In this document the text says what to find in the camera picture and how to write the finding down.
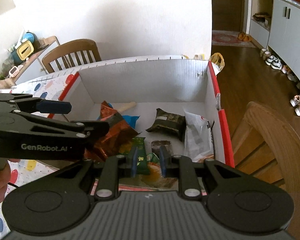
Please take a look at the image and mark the red white cardboard box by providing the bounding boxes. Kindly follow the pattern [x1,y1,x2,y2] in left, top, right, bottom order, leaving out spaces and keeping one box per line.
[50,59,234,166]

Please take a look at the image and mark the near wooden chair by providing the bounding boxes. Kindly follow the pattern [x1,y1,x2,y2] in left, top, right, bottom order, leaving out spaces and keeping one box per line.
[231,101,300,239]

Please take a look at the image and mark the yellow plastic bag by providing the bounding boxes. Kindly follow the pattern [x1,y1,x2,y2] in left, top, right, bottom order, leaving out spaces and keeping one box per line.
[210,53,225,71]

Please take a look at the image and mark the dark green snack packet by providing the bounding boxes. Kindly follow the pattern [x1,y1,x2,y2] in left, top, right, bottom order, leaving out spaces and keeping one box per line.
[146,108,186,141]

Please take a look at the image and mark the wooden white sideboard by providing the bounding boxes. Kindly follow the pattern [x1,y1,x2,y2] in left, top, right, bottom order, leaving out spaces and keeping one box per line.
[0,36,60,89]

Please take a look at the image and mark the white wall cabinets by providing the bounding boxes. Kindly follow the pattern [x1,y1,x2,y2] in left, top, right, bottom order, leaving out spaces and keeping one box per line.
[248,0,300,88]

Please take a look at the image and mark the white plastic snack bag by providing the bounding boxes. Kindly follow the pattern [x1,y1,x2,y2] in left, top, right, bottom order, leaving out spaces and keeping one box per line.
[184,112,214,163]

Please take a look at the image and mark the yellow tissue box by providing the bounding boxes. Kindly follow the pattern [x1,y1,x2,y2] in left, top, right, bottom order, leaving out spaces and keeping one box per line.
[16,40,34,61]

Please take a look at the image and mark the balloon pattern tablecloth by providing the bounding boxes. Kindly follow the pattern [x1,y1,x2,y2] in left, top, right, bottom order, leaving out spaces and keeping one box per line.
[0,55,191,240]

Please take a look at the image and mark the white toy phone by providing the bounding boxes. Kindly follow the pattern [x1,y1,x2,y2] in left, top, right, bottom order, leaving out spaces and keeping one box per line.
[9,64,23,78]

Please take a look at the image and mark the pair of white sneakers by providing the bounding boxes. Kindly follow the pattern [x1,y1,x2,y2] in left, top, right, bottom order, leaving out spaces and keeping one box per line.
[290,95,300,116]

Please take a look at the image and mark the brown red foil snack bag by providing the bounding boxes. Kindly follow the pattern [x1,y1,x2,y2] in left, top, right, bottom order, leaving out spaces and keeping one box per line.
[84,101,138,162]

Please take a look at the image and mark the blue snack packet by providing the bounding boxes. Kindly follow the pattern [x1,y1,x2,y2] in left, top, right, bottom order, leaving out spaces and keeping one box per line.
[97,102,141,131]

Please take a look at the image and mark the brown wooden chair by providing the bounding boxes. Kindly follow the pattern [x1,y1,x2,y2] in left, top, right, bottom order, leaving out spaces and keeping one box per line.
[42,38,102,73]

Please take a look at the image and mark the green small snack packet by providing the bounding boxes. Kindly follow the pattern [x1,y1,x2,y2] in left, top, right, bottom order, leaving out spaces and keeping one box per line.
[120,137,150,175]

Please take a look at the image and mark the cream snack stick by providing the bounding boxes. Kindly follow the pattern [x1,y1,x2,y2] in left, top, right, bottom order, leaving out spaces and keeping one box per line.
[117,101,137,113]

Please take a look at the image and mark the small dark wrapped cube snack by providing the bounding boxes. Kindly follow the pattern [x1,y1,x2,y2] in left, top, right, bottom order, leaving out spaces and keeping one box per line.
[151,140,175,157]

